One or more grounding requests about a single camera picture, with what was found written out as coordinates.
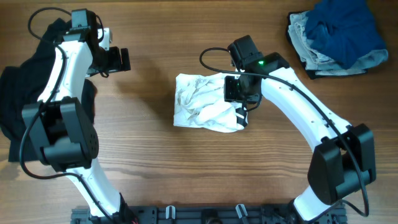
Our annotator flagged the blue garment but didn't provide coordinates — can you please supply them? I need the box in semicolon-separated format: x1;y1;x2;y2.
305;0;386;69

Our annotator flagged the white t-shirt with black print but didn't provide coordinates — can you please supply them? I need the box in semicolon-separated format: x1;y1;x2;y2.
174;73;248;133

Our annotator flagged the light grey garment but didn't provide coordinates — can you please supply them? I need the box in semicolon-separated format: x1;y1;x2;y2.
290;11;389;69

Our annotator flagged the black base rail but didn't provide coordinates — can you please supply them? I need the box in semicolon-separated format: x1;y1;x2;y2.
70;204;348;224

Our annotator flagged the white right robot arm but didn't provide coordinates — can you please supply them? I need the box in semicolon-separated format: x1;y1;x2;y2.
224;67;376;223

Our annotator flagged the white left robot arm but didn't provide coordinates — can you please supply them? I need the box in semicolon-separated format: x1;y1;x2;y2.
19;40;139;223

